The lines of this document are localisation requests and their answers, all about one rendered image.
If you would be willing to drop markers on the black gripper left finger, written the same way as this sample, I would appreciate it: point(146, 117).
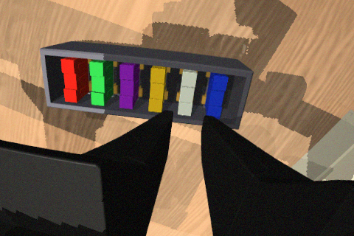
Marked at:
point(109, 191)

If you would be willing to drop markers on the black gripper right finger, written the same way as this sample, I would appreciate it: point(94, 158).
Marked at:
point(250, 193)

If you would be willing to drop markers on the white shallow tray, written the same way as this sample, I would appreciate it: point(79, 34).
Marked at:
point(332, 157)

